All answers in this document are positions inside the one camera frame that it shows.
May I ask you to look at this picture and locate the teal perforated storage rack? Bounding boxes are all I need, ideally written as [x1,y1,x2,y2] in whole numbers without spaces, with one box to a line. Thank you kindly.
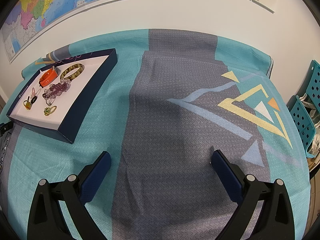
[286,60,320,158]

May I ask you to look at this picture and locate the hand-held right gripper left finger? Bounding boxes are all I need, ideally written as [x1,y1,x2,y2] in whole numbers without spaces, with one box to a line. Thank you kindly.
[27,151,112,240]

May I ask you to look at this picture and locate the tortoiseshell green bangle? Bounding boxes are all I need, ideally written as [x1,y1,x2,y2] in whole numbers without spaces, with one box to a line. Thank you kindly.
[59,63,85,81]

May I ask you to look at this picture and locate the gold ring with green beads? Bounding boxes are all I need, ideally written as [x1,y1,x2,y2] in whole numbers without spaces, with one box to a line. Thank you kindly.
[43,105,58,117]

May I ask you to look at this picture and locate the orange smart watch band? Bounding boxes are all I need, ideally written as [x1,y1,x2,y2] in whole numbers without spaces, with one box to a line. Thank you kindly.
[38,65,59,87]

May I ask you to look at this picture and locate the purple bead bracelet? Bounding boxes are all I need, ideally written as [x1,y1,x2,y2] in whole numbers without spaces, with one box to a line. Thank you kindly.
[42,80,71,98]

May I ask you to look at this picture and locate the teal grey printed blanket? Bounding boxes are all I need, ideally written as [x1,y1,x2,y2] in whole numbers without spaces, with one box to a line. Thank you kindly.
[0,29,312,240]

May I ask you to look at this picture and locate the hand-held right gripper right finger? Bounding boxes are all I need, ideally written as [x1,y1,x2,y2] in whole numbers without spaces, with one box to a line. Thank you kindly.
[211,149,296,240]

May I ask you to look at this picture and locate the navy shallow cardboard box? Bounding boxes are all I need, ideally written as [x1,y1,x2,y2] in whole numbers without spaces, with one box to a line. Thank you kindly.
[6,48,118,144]

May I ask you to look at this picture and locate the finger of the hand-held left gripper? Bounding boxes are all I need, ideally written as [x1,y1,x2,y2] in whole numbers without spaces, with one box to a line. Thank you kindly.
[0,122,14,134]

